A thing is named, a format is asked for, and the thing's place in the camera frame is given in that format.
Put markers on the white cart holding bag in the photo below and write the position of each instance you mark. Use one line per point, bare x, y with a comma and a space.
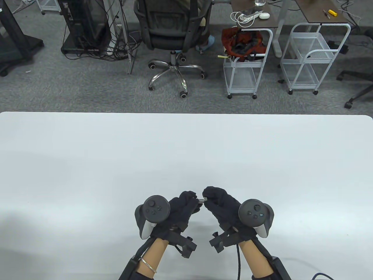
242, 77

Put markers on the black VR controller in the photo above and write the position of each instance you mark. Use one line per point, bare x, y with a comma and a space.
156, 208
255, 211

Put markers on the silver metal frame post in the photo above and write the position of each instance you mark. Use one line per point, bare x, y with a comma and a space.
128, 58

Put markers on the red bag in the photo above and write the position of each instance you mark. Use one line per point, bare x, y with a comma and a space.
230, 38

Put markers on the black mesh office chair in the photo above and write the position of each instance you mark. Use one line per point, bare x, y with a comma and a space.
166, 38

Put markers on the brown desk with power strip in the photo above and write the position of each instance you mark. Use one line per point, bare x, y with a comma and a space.
271, 22

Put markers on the person's right forearm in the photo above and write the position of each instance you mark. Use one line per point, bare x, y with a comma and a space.
256, 259

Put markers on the clear drinking glass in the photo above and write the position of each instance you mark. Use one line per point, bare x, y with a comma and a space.
260, 3

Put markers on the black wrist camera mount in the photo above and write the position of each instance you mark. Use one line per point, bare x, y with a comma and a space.
185, 246
221, 240

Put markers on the small white cart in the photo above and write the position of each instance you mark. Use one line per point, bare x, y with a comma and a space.
43, 5

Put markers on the black chair base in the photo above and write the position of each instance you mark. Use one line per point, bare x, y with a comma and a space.
361, 93

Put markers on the black computer tower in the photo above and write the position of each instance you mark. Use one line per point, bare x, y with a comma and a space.
84, 23

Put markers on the black forearm sensor box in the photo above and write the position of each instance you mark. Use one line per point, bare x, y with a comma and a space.
281, 268
128, 268

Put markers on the white round puck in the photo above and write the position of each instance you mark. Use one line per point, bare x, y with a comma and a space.
264, 15

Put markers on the black rolling stand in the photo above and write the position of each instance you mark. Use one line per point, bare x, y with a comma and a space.
14, 38

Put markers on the person's left forearm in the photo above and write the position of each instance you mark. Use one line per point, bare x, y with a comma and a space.
154, 253

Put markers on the small thin screwdriver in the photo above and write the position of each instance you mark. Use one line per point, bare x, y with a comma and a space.
326, 14

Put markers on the white power strip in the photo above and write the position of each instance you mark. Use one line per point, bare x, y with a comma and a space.
250, 14

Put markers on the person's left hand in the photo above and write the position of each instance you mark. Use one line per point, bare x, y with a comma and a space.
180, 210

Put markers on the black power adapter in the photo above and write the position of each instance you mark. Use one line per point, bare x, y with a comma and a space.
338, 46

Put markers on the white desk leg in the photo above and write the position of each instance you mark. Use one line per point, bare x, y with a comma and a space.
278, 38

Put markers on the brown desk with tools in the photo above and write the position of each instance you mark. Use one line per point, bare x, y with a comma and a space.
314, 13

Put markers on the person's right hand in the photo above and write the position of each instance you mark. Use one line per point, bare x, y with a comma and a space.
224, 207

